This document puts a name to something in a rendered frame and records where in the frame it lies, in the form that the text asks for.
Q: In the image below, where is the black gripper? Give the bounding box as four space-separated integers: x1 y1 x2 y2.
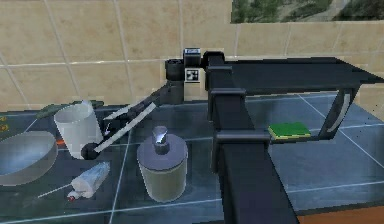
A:
80 58 185 161

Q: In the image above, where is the white mug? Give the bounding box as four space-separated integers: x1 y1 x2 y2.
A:
53 100 105 160

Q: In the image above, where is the grey soap dispenser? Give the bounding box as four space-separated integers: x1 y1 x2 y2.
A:
136 125 189 204

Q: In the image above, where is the white spray bottle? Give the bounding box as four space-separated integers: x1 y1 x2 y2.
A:
66 161 111 203

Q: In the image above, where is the grey bowl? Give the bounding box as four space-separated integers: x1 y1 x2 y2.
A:
0 130 59 187

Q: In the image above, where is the green sponge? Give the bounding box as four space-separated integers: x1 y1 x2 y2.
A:
268 121 312 141

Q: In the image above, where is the window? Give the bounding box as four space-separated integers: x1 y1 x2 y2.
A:
230 0 384 25

